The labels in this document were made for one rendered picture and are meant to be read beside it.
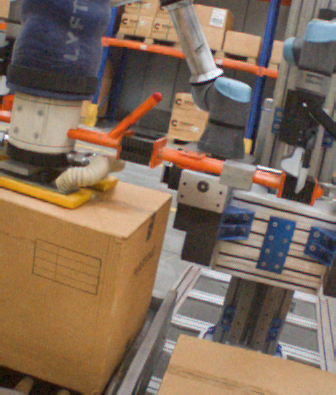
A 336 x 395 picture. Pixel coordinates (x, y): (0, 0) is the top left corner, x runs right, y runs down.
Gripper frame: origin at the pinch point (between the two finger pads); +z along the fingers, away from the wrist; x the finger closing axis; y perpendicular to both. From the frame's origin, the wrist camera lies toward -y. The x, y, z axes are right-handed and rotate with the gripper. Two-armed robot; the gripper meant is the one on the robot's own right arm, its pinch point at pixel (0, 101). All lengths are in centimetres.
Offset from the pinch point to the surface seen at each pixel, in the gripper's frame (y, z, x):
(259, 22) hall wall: 16, -144, 816
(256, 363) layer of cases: 95, 53, -11
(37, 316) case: 44, 37, -46
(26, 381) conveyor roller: 44, 53, -48
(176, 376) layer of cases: 75, 53, -28
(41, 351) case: 46, 46, -46
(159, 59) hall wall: -162, -29, 823
